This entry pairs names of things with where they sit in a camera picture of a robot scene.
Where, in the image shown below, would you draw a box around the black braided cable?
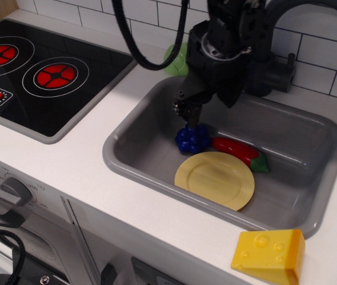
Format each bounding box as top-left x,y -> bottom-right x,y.
111,0 -> 189,71

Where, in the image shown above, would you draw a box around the dark grey faucet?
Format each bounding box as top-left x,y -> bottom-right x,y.
244,0 -> 337,97

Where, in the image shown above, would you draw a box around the blue toy blueberries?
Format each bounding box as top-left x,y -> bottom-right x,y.
175,125 -> 211,154

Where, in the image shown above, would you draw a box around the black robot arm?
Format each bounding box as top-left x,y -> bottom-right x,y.
173,1 -> 266,128

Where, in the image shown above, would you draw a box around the green toy lettuce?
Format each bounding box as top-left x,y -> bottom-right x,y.
164,42 -> 189,76

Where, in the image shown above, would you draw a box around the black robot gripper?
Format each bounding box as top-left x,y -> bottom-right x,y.
173,20 -> 251,128

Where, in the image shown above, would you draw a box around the grey oven knob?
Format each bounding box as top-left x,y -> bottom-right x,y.
0,177 -> 33,207

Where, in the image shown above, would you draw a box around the yellow toy plate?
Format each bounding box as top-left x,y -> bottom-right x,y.
174,151 -> 255,211

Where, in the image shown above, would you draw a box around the black toy stove top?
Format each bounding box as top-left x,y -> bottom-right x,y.
0,20 -> 136,144

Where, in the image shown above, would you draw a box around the black lower cable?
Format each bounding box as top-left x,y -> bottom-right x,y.
0,230 -> 27,285

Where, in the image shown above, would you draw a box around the grey toy oven front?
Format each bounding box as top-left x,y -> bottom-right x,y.
0,162 -> 177,284

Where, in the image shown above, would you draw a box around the red toy chili pepper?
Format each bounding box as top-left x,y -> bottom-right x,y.
211,137 -> 270,172

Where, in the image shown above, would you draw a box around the yellow toy cheese wedge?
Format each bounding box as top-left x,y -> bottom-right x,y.
230,229 -> 306,284

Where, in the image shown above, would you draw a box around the grey sink basin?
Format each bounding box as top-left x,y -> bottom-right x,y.
103,77 -> 337,238

